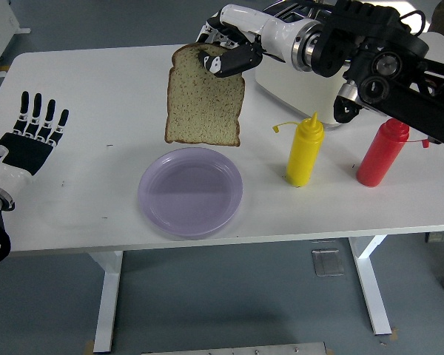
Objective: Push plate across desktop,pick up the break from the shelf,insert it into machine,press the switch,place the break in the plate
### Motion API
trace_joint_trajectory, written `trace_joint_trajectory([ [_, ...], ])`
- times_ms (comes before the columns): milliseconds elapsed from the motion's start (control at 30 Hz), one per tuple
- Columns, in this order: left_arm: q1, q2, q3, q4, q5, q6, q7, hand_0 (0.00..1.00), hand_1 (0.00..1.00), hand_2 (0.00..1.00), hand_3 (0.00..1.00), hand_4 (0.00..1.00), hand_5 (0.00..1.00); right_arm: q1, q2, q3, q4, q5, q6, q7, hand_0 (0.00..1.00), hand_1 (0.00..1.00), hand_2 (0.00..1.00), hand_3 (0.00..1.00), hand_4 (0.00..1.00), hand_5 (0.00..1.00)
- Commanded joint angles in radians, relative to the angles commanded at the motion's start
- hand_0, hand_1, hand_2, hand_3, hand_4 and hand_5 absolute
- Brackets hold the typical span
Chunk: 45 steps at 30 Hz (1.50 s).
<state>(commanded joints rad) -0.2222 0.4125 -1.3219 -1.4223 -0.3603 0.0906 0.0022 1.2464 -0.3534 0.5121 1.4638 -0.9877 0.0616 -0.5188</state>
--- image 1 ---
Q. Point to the brown bread slice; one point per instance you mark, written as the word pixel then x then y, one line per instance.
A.
pixel 203 111

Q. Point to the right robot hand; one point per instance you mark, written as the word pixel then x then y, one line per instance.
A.
pixel 270 33

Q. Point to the purple round plate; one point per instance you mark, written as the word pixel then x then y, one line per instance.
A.
pixel 190 192

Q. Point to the table control panel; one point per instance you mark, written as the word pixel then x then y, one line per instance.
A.
pixel 442 237

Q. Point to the metal floor cover plate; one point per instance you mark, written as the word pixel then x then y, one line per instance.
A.
pixel 328 262

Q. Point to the yellow squeeze bottle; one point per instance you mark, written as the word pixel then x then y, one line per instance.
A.
pixel 303 155

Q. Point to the brown floor tape piece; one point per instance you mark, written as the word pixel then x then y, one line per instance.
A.
pixel 89 347
pixel 395 333

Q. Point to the white table leg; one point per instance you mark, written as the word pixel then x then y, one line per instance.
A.
pixel 371 288
pixel 109 296

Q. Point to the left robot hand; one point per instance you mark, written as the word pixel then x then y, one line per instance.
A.
pixel 26 151

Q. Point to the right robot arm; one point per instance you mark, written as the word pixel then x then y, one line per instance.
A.
pixel 392 66

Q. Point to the red squeeze bottle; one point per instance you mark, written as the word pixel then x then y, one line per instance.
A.
pixel 381 155

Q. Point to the cream and silver toaster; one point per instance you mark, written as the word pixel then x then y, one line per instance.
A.
pixel 292 92

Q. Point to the grey metal base plate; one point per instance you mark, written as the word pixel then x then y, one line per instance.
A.
pixel 233 349

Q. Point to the white equipment cabinet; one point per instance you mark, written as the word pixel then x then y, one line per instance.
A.
pixel 0 29

